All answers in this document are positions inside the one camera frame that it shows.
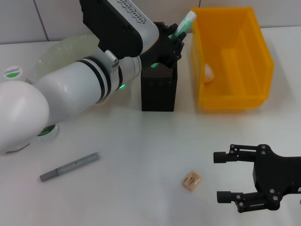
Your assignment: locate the black mesh pen holder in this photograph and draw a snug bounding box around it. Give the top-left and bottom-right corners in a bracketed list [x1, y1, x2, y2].
[140, 63, 178, 112]

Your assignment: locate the white paper ball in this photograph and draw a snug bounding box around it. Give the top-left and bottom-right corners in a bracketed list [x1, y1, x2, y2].
[204, 63, 216, 83]

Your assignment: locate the green glass fruit plate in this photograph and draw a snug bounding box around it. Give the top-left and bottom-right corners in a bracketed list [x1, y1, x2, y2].
[35, 34, 105, 106]

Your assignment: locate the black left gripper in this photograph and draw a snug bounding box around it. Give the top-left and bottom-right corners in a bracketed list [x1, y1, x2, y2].
[138, 21, 188, 69]

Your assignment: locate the green utility knife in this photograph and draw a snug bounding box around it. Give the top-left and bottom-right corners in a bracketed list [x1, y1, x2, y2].
[150, 11, 197, 69]

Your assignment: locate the small beige eraser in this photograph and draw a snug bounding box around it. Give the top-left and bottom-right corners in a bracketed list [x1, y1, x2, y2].
[181, 170, 202, 192]

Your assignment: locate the yellow plastic bin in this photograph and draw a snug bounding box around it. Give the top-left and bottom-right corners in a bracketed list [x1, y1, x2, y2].
[190, 6, 275, 111]

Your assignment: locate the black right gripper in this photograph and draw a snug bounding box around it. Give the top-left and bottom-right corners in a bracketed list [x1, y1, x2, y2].
[213, 144, 301, 214]

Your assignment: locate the clear green-label water bottle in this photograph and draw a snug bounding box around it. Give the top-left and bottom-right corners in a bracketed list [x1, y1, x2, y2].
[4, 65, 60, 144]

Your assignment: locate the silver marker pen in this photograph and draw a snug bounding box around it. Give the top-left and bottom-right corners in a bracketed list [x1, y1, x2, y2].
[39, 152, 100, 182]

